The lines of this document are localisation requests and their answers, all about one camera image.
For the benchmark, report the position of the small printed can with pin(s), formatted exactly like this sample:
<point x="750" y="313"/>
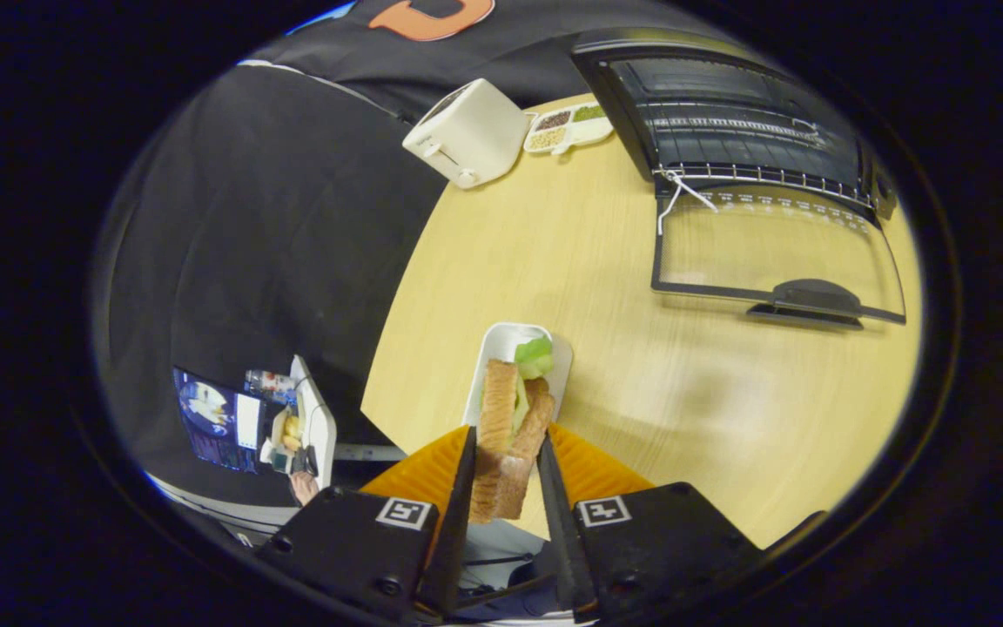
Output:
<point x="268" y="381"/>

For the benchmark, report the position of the toast sandwich with lettuce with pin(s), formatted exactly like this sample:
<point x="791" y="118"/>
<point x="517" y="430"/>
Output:
<point x="497" y="418"/>

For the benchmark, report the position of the white pop-up toaster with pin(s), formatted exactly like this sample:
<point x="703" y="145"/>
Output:
<point x="475" y="131"/>

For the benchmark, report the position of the black toaster oven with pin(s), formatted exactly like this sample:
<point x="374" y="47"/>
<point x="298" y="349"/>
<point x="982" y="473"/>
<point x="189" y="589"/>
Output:
<point x="728" y="96"/>

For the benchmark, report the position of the divided dish of grains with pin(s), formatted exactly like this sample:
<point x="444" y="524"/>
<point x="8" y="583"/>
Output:
<point x="567" y="132"/>

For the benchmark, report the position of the white rectangular plate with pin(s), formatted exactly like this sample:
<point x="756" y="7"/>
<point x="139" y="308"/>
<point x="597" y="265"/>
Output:
<point x="501" y="344"/>

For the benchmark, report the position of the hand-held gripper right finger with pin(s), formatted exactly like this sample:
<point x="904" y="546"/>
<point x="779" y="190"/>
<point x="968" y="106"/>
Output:
<point x="558" y="531"/>

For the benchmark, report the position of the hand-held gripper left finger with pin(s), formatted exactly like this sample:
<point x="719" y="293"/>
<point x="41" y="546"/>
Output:
<point x="458" y="522"/>

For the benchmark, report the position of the white flat tray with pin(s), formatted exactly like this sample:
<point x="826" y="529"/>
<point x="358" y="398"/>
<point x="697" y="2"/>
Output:
<point x="317" y="427"/>

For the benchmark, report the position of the blue printed box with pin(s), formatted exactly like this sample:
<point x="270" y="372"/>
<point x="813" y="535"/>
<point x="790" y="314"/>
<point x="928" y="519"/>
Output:
<point x="214" y="418"/>

